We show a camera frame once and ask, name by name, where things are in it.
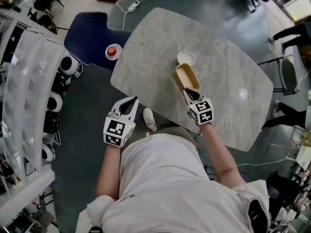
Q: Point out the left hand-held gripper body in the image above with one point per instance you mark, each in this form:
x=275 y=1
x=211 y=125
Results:
x=117 y=130

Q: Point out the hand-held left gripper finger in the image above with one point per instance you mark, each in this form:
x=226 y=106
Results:
x=117 y=107
x=133 y=111

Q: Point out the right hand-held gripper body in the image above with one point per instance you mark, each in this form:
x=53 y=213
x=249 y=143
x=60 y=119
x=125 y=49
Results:
x=202 y=111

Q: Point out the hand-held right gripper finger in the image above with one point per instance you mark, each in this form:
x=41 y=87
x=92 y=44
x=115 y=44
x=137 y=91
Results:
x=188 y=100
x=199 y=94

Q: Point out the tan oblong tray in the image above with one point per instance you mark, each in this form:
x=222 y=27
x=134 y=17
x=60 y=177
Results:
x=187 y=76

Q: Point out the person's left forearm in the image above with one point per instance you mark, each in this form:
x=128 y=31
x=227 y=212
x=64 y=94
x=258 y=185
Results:
x=108 y=171

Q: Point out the person's right forearm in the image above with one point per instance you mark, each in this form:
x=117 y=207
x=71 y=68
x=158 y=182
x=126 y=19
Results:
x=218 y=154

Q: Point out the person's left white shoe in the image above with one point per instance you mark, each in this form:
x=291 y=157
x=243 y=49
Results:
x=149 y=116

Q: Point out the person's olive trousers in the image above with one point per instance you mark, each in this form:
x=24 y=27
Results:
x=175 y=131

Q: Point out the white round bowl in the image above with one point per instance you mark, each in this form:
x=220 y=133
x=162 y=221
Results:
x=185 y=56

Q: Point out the grey marble table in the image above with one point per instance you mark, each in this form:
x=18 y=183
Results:
x=194 y=45

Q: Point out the small white plate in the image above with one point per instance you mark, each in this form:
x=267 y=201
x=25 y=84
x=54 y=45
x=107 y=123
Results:
x=117 y=54

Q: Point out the red apple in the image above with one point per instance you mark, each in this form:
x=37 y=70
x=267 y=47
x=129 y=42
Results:
x=112 y=51

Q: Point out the white round robot head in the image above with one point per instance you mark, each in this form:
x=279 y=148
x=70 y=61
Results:
x=68 y=64
x=54 y=102
x=48 y=152

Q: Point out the person's white shirt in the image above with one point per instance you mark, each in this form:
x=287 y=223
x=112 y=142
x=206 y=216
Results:
x=165 y=190

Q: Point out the dark blue chair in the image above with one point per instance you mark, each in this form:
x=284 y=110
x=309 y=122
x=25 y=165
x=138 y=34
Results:
x=90 y=33

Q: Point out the grey chair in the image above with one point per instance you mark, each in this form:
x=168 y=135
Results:
x=289 y=74

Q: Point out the white curved shelving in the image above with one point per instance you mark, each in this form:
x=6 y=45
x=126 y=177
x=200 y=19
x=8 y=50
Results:
x=24 y=93

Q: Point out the white power strip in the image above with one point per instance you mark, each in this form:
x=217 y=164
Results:
x=133 y=5

